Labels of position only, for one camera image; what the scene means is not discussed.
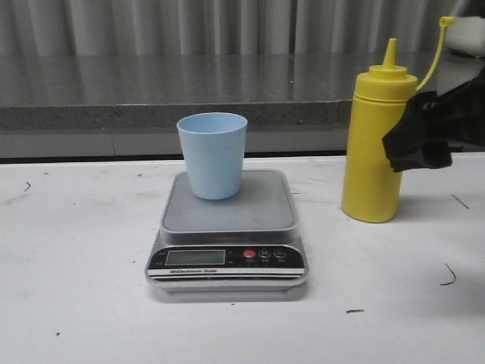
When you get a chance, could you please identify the light blue plastic cup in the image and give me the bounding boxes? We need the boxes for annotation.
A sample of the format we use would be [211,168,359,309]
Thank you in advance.
[177,112,248,200]

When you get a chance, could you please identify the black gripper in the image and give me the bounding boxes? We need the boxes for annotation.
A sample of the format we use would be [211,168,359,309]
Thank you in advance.
[382,71,484,173]

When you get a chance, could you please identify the silver electronic kitchen scale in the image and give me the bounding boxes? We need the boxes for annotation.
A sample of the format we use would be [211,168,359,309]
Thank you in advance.
[145,169,309,302]

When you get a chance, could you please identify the grey stone counter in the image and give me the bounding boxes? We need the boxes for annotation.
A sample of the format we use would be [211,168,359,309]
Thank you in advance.
[0,52,485,159]

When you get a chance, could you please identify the white object in background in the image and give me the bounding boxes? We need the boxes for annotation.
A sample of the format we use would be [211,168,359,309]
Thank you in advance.
[444,16,484,58]

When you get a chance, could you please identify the yellow squeeze bottle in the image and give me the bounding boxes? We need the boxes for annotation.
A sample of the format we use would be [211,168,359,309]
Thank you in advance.
[341,16,455,223]

